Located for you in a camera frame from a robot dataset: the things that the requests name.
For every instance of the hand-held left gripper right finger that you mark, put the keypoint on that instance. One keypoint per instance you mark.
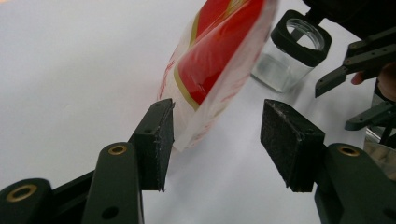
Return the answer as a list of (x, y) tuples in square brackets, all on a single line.
[(292, 146)]

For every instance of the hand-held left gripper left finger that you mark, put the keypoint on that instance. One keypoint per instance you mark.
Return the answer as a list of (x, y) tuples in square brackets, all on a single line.
[(155, 146)]

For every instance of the clear jar with black lid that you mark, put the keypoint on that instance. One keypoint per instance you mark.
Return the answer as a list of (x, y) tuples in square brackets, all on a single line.
[(280, 68)]

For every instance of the white plastic bag red label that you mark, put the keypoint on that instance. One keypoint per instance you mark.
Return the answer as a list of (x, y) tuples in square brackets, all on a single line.
[(218, 46)]

